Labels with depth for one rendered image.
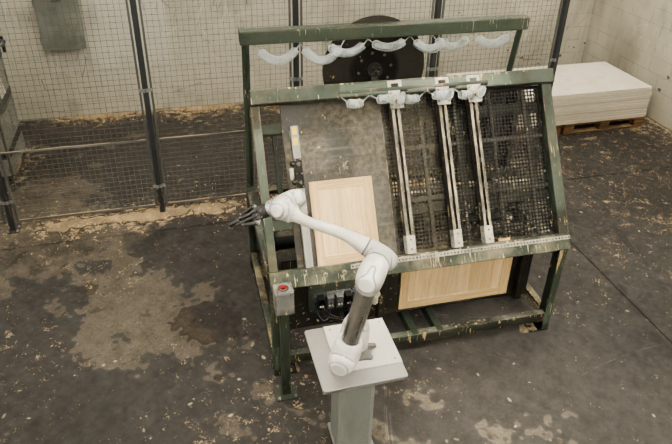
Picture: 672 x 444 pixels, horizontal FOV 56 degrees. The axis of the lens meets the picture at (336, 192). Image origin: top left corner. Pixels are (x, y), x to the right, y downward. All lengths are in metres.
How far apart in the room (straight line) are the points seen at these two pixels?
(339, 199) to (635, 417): 2.50
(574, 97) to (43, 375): 6.60
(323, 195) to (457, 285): 1.37
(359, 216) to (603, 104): 5.15
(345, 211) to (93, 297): 2.42
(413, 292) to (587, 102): 4.55
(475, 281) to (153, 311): 2.58
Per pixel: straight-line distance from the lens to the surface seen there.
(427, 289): 4.90
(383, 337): 3.96
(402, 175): 4.39
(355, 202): 4.31
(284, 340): 4.27
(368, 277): 3.09
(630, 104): 9.11
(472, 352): 5.06
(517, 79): 4.76
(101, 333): 5.34
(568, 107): 8.55
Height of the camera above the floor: 3.48
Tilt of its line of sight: 31 degrees down
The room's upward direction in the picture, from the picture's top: 1 degrees clockwise
